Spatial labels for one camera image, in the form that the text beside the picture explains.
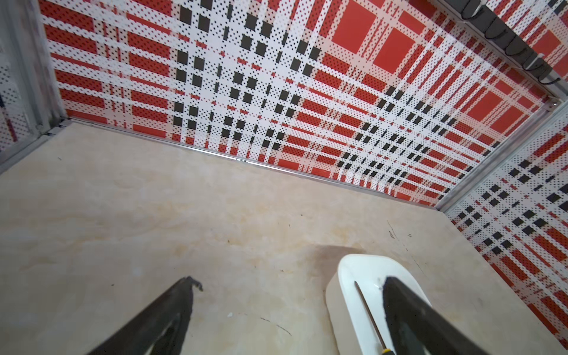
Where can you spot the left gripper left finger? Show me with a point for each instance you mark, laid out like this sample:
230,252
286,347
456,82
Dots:
160,328

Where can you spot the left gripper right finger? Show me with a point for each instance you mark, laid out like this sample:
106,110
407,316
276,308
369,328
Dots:
416,328

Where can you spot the black yellow handled screwdriver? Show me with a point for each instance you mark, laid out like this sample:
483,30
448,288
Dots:
385,349

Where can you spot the white rectangular plastic bin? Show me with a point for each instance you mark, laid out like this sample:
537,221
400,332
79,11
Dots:
352,328

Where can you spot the black wall hook rail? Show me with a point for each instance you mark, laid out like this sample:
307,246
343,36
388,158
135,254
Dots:
501,36

